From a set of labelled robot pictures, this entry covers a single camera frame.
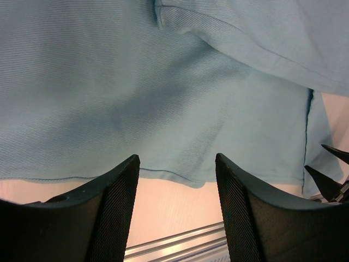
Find light blue trousers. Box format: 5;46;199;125
1;1;348;197

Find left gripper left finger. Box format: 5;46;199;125
1;155;140;262

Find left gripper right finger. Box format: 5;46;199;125
215;153;348;261

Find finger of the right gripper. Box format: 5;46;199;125
305;165;342;202
321;144;349;164

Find aluminium mounting rail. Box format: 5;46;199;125
124;222;231;262

